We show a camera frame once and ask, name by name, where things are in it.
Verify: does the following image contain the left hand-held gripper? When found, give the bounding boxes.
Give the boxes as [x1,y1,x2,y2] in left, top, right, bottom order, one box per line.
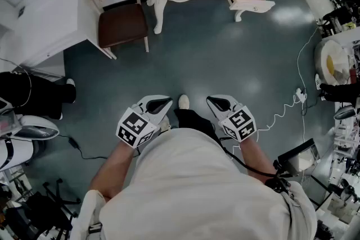
[115,94,174,149]

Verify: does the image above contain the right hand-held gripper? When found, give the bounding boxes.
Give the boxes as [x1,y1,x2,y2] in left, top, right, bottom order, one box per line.
[206,94,257,143]

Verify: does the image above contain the person's right forearm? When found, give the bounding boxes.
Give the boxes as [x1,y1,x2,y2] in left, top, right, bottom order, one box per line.
[238,137,278,178]

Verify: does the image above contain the person's left forearm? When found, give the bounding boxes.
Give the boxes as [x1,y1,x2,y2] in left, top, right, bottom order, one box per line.
[89,139,141,197]

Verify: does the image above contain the person's left white shoe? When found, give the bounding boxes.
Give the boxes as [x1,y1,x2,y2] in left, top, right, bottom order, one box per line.
[159,115,171,132]

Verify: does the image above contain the person's right white shoe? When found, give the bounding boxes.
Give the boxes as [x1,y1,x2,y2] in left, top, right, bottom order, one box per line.
[178,94,191,110]

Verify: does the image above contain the person's black trousers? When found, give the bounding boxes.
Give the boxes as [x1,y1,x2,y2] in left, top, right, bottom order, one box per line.
[173,108,223,147]

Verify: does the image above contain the white power strip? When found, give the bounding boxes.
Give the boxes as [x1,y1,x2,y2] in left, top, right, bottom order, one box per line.
[294,88,308,103]

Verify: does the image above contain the wooden chair with brown seat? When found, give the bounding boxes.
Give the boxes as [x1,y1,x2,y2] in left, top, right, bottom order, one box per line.
[86,0,150,60]

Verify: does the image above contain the person's white shirt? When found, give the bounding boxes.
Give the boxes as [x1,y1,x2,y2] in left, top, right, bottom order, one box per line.
[78,128,318,240]

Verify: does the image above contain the black monitor screen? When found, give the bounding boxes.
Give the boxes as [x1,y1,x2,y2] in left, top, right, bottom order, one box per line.
[277,138,321,176]

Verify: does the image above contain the white cushion with yellow patch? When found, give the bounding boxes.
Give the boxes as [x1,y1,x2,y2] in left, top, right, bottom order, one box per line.
[314,38,354,87]

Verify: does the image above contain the white equipment rack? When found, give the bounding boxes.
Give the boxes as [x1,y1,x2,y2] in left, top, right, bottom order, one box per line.
[327,120,360,231]

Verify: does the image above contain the white cabinet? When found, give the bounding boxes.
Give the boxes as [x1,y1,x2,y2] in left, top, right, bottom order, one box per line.
[0,0,118,76]

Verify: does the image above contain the white robot with black trim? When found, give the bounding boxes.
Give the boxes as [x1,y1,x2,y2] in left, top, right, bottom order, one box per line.
[0,97,60,172]

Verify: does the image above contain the coiled white cable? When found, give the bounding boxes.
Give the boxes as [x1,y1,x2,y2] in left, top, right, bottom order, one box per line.
[255,95,300,133]

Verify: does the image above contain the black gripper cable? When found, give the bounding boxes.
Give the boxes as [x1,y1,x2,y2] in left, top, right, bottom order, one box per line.
[219,136,278,178]

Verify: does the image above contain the thin white cable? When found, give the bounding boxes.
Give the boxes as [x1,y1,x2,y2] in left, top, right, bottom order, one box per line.
[296,25,321,90]

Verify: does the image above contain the black floor cable with adapter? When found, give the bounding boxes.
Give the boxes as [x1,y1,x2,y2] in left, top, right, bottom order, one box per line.
[57,134,109,160]

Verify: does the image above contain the black camera mount rig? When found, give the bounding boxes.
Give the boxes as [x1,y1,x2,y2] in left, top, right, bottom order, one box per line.
[264,167,295,200]

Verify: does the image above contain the white shoulder strap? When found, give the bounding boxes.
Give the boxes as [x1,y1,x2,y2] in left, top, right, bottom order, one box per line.
[280,189,304,234]

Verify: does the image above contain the white camera unit with lens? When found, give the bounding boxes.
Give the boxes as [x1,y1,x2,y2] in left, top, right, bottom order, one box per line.
[334,106,359,121]

